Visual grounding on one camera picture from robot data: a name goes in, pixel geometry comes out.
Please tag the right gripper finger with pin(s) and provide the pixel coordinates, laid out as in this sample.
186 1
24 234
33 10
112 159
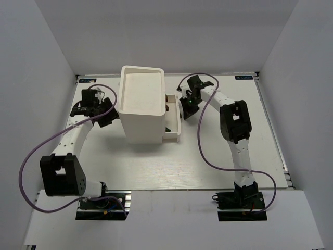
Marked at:
188 113
183 103

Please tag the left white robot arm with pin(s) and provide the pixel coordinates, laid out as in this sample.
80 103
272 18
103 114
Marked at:
61 171

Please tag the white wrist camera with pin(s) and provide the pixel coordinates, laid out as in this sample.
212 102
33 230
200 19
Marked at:
185 91
100 94

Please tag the white bottom drawer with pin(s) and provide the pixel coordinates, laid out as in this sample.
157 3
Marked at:
172 119

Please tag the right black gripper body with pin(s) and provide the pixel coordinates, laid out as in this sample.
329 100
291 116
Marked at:
192 103

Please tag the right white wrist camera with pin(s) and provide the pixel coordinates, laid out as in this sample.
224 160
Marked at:
185 91

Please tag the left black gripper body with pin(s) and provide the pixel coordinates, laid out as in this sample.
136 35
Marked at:
103 107

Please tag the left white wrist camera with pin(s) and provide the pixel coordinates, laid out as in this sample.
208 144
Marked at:
100 94

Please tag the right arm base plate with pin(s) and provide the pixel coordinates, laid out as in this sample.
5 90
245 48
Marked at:
229 210

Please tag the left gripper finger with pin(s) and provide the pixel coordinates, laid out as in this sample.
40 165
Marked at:
108 119
109 105

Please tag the white drawer cabinet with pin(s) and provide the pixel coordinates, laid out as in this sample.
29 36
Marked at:
142 104

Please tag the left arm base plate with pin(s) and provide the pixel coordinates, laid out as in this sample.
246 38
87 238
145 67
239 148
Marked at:
115 208

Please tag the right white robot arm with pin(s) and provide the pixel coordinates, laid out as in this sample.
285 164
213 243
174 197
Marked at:
235 126

